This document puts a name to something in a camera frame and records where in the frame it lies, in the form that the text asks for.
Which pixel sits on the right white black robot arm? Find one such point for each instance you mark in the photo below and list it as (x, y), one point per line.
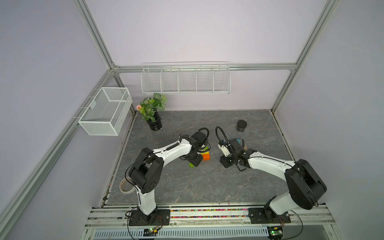
(305, 187)

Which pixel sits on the long white wire basket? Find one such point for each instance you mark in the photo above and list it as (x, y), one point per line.
(186, 78)

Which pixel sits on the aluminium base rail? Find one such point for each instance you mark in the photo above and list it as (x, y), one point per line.
(215, 215)

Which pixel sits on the black cylinder container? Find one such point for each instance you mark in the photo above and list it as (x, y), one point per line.
(241, 125)

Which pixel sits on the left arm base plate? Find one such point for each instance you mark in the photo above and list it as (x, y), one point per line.
(150, 216)

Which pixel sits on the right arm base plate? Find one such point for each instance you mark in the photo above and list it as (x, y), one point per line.
(267, 216)

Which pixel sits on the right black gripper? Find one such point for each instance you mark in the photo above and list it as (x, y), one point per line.
(222, 160)

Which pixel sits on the green potted plant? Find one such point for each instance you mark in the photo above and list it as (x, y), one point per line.
(149, 108)

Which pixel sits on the tape roll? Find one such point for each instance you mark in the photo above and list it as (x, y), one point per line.
(126, 186)

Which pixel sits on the white mesh side basket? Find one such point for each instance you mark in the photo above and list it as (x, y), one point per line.
(107, 111)

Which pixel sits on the white vented cable duct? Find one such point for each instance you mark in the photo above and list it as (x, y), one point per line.
(181, 233)

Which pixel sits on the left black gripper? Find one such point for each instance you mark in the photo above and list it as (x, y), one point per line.
(196, 161)

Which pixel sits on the orange block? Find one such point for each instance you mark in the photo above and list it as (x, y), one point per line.
(206, 156)

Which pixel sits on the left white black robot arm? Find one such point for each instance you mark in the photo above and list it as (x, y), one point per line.
(146, 171)

